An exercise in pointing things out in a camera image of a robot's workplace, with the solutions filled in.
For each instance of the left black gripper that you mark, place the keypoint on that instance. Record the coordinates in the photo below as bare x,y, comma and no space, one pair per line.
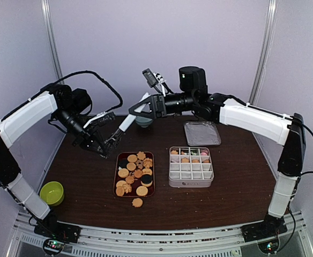
86,141

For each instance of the scalloped cookie on table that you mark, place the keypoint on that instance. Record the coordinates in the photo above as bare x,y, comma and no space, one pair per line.
137,202

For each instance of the pale blue ceramic bowl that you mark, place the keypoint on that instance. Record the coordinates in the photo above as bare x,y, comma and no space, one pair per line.
143,121

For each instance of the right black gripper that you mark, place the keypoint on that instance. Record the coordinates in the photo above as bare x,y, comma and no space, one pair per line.
159,113

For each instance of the aluminium frame post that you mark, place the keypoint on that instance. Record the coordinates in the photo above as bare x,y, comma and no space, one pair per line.
264,52
50,26

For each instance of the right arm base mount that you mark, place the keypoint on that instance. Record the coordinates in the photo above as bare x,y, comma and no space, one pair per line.
269,227

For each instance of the round tan biscuit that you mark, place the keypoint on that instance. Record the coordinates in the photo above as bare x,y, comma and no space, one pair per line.
142,191

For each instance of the black sandwich cookie upper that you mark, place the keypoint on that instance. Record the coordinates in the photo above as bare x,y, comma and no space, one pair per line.
123,163

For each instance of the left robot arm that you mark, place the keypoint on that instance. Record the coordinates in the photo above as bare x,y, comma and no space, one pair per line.
18,122

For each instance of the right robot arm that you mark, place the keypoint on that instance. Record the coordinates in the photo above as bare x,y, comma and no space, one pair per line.
229,110

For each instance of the aluminium front rail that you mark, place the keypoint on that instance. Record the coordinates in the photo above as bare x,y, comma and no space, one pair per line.
219,241

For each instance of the black sandwich cookie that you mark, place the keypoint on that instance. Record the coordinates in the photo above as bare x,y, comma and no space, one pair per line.
123,163
146,180

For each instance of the metal food tongs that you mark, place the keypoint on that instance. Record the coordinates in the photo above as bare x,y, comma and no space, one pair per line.
116,136

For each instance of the white divided cookie tin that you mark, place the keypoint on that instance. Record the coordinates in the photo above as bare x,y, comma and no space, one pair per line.
187,171

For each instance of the right aluminium frame post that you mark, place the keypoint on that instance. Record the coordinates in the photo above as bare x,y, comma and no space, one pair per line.
264,52

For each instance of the red cookie tray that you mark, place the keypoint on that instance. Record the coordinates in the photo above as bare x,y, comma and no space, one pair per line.
126,180

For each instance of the green plastic bowl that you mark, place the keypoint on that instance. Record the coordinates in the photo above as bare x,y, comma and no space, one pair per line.
52,193

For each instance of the flower shaped tan cookie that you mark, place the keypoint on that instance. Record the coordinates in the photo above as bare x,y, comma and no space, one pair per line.
141,155

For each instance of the left aluminium frame post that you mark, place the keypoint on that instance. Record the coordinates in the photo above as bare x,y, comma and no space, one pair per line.
50,26

